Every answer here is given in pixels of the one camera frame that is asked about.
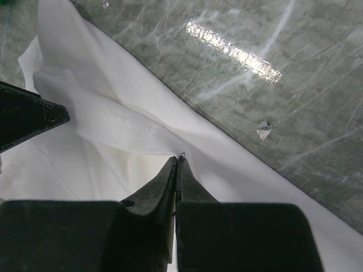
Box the small torn tape scrap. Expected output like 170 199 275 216
256 121 275 141

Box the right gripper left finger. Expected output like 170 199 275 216
1 157 176 271

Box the white t-shirt with red print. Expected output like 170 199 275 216
1 1 362 271

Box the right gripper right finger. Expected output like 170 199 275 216
176 157 323 271

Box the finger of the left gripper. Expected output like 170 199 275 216
1 82 70 152

